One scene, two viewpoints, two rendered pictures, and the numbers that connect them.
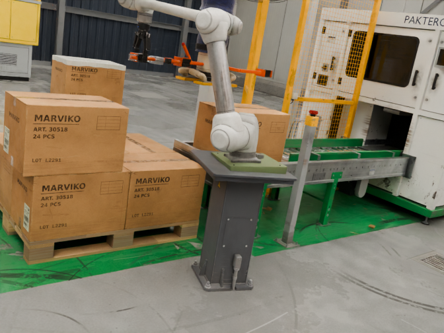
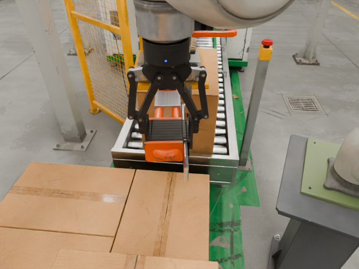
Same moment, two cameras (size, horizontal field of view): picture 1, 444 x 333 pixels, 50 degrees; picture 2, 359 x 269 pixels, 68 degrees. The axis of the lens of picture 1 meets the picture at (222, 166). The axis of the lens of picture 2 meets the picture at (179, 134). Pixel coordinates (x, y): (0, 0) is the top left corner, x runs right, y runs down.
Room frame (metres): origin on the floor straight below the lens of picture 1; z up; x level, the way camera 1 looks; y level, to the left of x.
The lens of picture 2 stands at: (2.69, 0.89, 1.59)
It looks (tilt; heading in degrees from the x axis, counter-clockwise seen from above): 39 degrees down; 316
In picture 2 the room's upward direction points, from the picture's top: straight up
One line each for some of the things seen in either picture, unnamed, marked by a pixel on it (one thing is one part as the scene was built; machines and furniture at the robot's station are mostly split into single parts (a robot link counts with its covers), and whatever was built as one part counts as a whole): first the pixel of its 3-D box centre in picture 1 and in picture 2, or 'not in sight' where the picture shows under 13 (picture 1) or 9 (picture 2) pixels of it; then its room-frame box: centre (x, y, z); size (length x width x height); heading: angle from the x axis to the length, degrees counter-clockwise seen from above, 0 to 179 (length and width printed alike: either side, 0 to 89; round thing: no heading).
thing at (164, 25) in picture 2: (144, 18); (165, 17); (3.01, 0.61, 1.47); 0.09 x 0.09 x 0.06
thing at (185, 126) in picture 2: (150, 59); (188, 123); (3.01, 0.54, 1.24); 0.31 x 0.03 x 0.05; 137
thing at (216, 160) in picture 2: (200, 154); (174, 157); (3.46, 0.17, 0.58); 0.70 x 0.03 x 0.06; 40
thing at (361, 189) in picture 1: (348, 178); not in sight; (4.64, -1.27, 0.30); 0.53 x 0.39 x 0.22; 40
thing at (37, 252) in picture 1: (92, 211); not in sight; (3.26, 0.88, 0.07); 1.20 x 1.00 x 0.14; 130
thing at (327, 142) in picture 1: (310, 141); not in sight; (4.65, -0.82, 0.60); 1.60 x 0.10 x 0.09; 130
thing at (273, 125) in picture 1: (241, 133); (182, 97); (3.68, -0.11, 0.75); 0.60 x 0.40 x 0.40; 130
